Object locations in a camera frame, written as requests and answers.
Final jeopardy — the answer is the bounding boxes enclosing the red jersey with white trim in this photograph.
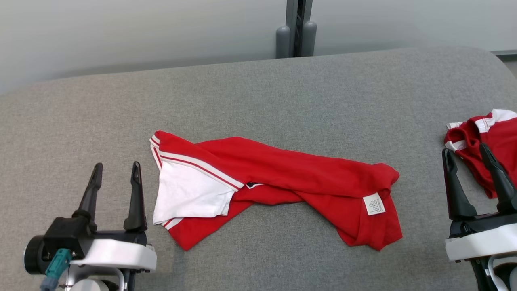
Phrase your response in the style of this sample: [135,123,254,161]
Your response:
[149,130,404,252]

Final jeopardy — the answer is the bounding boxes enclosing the grey metal partition post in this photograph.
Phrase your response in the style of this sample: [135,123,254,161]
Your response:
[275,0,318,59]

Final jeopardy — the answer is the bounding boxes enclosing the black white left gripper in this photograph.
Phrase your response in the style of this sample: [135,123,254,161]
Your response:
[72,161,158,272]

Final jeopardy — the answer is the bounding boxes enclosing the teal left camera connector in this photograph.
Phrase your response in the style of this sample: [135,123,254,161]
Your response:
[39,248,73,291]

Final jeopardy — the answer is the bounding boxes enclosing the red shorts with white stripes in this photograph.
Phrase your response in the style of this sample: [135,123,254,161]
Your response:
[444,108,517,200]

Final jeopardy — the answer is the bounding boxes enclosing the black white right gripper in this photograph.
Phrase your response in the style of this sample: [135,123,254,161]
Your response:
[441,142,517,263]

